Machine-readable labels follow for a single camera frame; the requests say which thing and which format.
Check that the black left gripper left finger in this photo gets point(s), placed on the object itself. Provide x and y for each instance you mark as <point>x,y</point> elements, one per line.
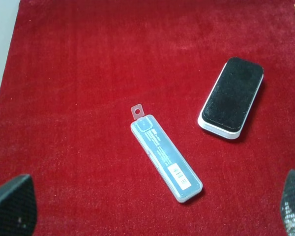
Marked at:
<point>18,207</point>

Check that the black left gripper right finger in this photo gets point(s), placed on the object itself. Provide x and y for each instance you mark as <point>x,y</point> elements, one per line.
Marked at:
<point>287,207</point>

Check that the red velvet table cloth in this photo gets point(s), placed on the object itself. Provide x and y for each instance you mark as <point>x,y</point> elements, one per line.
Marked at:
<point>76,67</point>

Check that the white plastic case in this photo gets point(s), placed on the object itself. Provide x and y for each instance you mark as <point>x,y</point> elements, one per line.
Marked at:
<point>171,165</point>

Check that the black white board eraser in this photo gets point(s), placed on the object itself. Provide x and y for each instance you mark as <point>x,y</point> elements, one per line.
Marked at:
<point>228,105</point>

